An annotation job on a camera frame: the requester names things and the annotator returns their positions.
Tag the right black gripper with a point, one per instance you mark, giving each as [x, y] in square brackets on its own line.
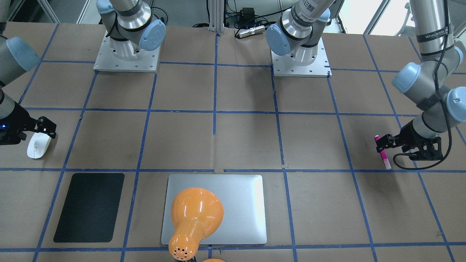
[18, 119]

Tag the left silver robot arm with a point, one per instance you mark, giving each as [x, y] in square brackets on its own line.
[422, 83]

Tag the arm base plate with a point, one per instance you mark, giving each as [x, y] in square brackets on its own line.
[125, 56]
[303, 62]

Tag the grey closed laptop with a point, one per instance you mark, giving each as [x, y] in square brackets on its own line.
[242, 197]

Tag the pink marker pen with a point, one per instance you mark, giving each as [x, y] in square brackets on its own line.
[383, 156]

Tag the aluminium frame post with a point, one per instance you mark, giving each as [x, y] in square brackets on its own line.
[216, 16]

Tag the orange desk lamp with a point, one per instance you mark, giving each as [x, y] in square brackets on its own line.
[196, 213]

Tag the black mousepad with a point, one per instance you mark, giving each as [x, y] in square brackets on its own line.
[90, 209]

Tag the white computer mouse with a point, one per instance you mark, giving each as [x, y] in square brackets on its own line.
[38, 145]

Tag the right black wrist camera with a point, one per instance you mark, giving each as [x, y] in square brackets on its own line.
[10, 136]

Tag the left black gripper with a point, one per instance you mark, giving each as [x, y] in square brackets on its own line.
[410, 135]

